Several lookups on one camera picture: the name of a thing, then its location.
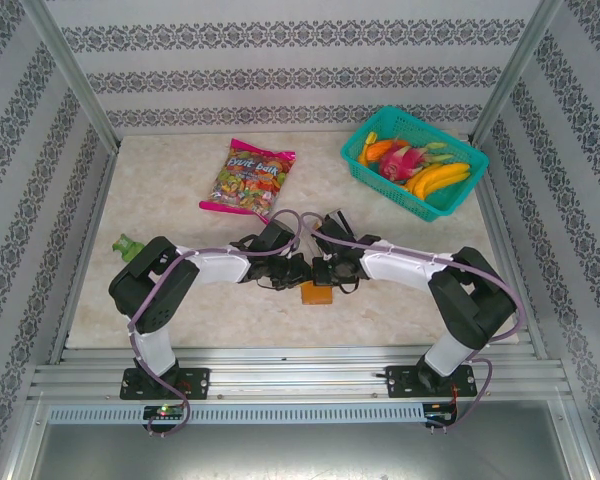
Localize orange leather card holder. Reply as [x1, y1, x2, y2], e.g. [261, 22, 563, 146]
[299, 279, 336, 306]

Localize colourful candy bag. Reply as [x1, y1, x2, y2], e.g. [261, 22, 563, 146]
[198, 138, 297, 227]

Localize teal plastic basket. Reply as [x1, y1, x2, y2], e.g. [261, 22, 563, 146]
[340, 104, 490, 224]

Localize small yellow fruit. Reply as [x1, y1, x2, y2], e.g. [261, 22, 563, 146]
[357, 130, 379, 166]

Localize pink dragon fruit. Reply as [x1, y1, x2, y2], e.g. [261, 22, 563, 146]
[378, 142, 454, 182]

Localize orange mango fruit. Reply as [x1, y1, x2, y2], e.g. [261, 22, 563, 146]
[364, 139, 410, 164]

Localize yellow banana bunch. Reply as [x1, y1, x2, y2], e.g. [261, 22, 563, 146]
[403, 162, 472, 201]

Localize small green toy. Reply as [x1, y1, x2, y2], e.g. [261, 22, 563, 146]
[111, 233, 145, 263]

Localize grey metal shelf panel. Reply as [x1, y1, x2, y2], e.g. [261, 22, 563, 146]
[29, 422, 581, 480]

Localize small circuit board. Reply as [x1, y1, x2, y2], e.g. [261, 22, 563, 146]
[426, 409, 459, 427]
[143, 404, 184, 420]

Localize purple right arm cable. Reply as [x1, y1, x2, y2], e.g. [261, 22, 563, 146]
[299, 212, 525, 434]

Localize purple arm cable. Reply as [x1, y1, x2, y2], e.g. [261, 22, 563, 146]
[299, 212, 525, 434]
[129, 209, 302, 439]

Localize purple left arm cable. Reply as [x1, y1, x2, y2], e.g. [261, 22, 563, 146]
[129, 209, 302, 439]

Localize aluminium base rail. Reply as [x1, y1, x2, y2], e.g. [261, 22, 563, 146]
[27, 344, 566, 402]

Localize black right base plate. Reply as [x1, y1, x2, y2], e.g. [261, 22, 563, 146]
[385, 364, 477, 399]

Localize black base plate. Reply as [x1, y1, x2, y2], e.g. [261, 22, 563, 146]
[385, 364, 477, 399]
[119, 367, 211, 401]

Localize slotted grey cable duct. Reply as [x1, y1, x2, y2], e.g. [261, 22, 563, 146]
[47, 402, 426, 424]

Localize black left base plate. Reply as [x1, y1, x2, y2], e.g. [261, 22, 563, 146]
[119, 367, 211, 401]

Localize aluminium side rail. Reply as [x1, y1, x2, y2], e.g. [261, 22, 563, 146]
[49, 144, 124, 364]
[472, 139, 551, 359]

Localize aluminium frame post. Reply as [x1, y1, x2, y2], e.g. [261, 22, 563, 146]
[22, 0, 122, 150]
[468, 0, 565, 147]

